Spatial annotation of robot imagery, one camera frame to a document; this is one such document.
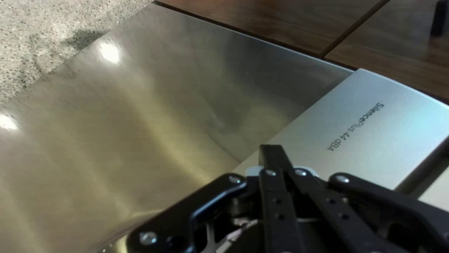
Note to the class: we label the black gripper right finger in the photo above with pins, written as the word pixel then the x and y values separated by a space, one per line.
pixel 337 211

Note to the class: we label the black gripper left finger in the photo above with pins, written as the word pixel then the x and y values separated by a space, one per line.
pixel 275 211

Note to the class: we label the stainless steel dishwasher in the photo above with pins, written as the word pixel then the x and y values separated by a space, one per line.
pixel 140 140

